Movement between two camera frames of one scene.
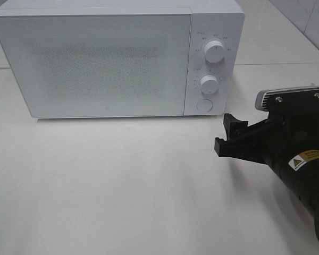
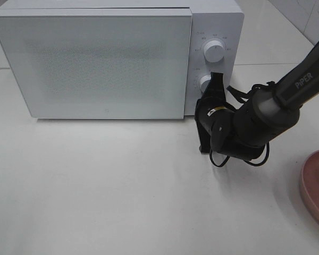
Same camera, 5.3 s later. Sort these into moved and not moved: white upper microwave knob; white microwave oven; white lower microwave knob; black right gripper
Moved: black right gripper
Not moved: white microwave oven; white lower microwave knob; white upper microwave knob
